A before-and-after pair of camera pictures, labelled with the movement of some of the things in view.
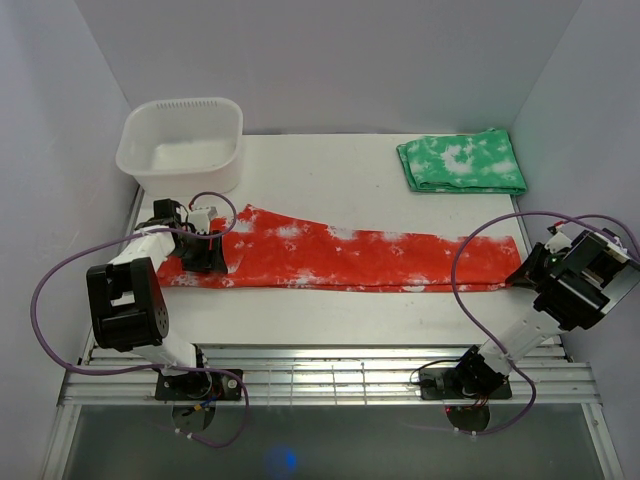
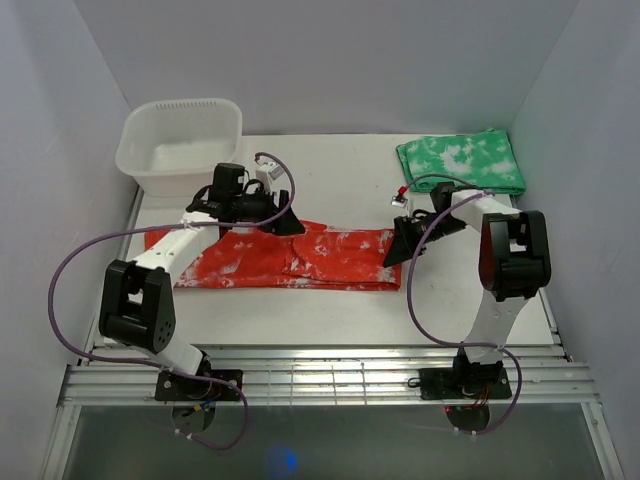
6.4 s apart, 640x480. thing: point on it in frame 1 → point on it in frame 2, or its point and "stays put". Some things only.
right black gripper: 529,271 → 402,234
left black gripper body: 195,253 → 255,209
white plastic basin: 182,146 stays put
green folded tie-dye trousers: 481,161 stays put
